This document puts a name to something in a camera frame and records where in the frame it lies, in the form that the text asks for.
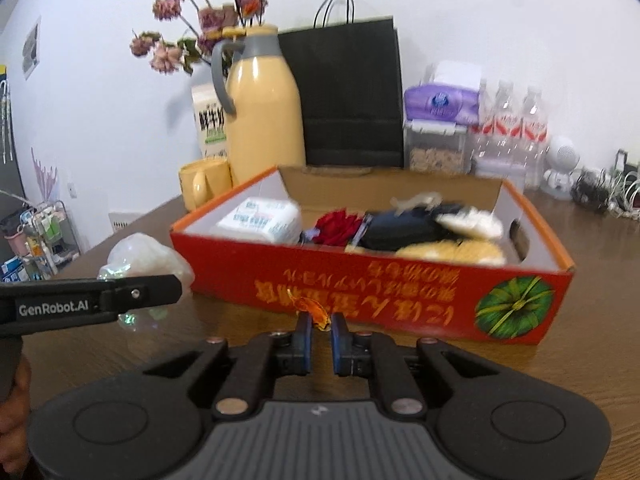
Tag red cardboard box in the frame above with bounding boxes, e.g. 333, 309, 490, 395
169, 164, 576, 347

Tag white wall vent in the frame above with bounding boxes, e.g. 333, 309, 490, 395
108, 211, 136, 233

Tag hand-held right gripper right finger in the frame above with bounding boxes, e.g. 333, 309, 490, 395
330, 311, 501, 418

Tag white fluffy pad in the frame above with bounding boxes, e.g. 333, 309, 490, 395
432, 208, 505, 241

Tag wall picture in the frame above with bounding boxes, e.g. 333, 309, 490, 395
21, 16, 42, 81

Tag clear food container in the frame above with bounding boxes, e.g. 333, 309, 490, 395
402, 119, 468, 176

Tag black paper bag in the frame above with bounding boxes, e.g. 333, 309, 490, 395
277, 0, 405, 168

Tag clear plastic bag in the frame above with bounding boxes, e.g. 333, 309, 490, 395
96, 232, 196, 333

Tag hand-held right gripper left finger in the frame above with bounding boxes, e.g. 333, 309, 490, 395
141, 311, 315, 418

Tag yellow thermos jug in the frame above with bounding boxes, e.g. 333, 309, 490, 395
211, 24, 307, 188

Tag small orange translucent wrapper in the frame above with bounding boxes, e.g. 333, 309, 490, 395
287, 287, 332, 333

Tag dried pink flowers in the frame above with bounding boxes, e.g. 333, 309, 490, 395
130, 0, 268, 77

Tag white tissue pack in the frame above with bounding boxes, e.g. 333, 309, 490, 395
212, 196, 303, 245

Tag metal storage rack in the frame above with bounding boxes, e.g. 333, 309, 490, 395
0, 200, 81, 283

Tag purple tissue pack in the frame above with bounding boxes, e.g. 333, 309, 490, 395
402, 60, 482, 126

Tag white robot-shaped speaker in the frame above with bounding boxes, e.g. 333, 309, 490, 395
541, 135, 583, 201

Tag person's left hand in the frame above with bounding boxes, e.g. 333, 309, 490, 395
0, 355, 33, 471

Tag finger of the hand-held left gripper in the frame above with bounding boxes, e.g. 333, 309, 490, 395
97, 274, 183, 322

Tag white milk carton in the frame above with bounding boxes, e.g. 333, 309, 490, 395
191, 81, 231, 160

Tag yellow mug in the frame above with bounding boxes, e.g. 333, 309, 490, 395
178, 156, 233, 212

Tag tangle of charger cables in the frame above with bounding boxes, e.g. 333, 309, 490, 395
570, 150, 640, 221

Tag yellow plush toy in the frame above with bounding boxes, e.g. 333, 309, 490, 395
395, 239, 507, 267

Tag red rose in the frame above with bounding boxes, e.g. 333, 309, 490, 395
314, 210, 365, 248

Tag purple dried plant sprigs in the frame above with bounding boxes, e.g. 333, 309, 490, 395
30, 147, 61, 201

